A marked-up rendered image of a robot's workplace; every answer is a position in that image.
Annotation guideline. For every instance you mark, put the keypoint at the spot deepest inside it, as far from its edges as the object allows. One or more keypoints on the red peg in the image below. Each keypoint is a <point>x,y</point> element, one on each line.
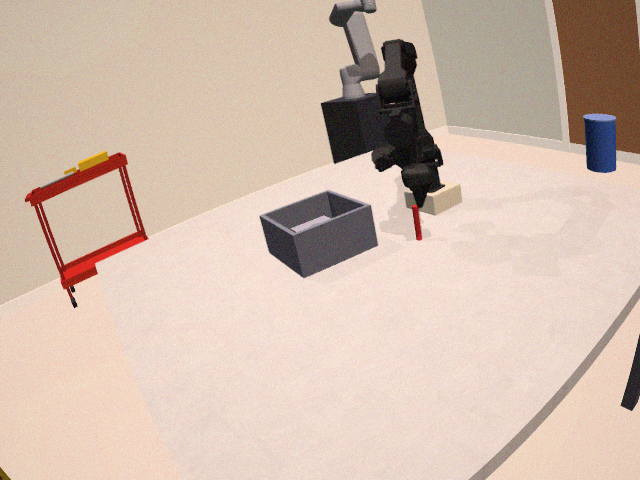
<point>416,223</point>

